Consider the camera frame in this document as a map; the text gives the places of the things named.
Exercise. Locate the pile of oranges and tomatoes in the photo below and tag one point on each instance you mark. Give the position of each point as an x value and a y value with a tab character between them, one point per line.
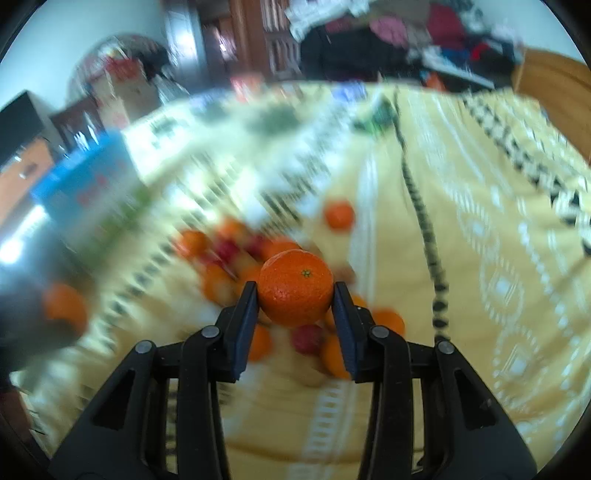
191	243

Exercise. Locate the wooden headboard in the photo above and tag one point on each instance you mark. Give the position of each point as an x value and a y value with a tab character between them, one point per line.
554	87

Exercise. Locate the green crumpled object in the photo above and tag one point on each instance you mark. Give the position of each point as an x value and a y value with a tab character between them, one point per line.
376	117

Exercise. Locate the brown wooden cabinet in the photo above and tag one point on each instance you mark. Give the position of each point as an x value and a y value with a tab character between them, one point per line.
23	184

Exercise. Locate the wooden wardrobe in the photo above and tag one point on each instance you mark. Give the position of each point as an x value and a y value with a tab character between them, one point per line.
272	41

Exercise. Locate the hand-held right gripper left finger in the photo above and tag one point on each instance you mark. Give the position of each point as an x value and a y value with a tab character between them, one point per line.
242	341

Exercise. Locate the orange plastic bag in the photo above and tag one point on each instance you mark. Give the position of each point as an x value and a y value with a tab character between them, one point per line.
435	82

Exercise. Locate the heap of mixed clothes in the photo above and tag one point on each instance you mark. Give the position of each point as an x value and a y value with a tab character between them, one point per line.
392	32

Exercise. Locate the small red box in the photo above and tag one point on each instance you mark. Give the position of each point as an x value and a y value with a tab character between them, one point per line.
247	87

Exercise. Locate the black television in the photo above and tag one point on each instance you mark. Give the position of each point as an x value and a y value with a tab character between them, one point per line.
23	124

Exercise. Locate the ripe mandarin orange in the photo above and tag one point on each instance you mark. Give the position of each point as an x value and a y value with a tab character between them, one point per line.
295	286
64	307

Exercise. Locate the yellow patterned blanket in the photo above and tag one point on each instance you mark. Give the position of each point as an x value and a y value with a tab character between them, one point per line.
485	230

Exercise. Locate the stack of cardboard boxes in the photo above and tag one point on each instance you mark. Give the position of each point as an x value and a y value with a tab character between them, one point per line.
124	92

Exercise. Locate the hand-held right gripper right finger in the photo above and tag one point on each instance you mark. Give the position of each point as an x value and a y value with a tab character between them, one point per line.
346	341

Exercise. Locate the blue cardboard box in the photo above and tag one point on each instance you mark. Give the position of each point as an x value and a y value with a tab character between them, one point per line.
87	184

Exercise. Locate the small blue packet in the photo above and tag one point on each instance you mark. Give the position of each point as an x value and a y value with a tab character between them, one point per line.
350	91

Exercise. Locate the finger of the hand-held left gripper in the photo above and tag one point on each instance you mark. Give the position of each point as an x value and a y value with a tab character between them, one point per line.
64	339

